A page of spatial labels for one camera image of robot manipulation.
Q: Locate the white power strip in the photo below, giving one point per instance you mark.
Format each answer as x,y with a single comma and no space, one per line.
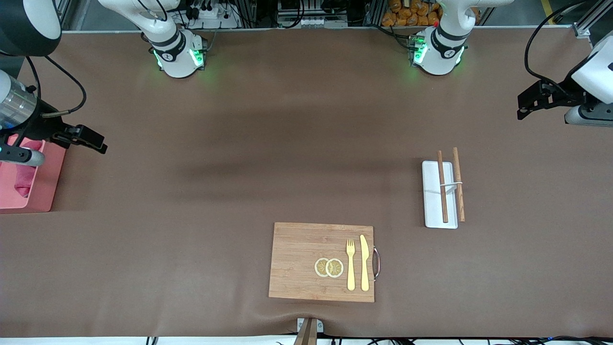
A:
210,17

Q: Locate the pink plastic bin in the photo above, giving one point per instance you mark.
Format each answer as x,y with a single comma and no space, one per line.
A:
45,187

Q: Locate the aluminium frame profile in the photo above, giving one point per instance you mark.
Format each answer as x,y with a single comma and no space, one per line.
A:
591,19

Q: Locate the brown camera support strut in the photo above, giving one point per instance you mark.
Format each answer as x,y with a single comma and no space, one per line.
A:
306,335

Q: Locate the white metal mounting plate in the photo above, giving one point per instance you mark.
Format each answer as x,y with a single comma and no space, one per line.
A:
320,327

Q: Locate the orange snack bags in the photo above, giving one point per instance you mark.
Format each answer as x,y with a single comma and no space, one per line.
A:
407,12

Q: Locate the red cloth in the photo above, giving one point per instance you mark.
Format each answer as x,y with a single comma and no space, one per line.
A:
26,179

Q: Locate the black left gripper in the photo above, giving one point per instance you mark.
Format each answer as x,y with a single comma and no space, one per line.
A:
563,94

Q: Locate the white socket bar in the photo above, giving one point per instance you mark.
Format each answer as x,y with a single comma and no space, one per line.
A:
301,22

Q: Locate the white rack base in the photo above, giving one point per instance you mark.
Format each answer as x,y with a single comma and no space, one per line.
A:
431,201

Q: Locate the yellow knife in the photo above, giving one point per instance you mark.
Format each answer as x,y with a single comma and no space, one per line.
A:
365,263

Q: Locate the lemon slice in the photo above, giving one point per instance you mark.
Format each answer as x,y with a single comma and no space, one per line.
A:
335,268
320,267

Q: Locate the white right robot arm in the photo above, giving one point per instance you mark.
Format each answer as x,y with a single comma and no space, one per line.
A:
177,57

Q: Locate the bamboo cutting board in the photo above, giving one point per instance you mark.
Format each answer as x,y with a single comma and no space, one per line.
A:
297,263

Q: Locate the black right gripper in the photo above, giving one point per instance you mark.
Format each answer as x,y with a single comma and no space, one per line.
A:
40,126

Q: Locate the brown wooden rack rod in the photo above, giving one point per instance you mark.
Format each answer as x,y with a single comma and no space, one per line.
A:
459,196
442,191

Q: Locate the thin white rack crossbar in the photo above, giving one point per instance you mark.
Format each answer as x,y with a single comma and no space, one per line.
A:
452,184

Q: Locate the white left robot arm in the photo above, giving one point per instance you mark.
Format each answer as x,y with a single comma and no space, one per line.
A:
440,52

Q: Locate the yellow fork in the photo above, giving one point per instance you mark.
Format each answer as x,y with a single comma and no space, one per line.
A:
351,270

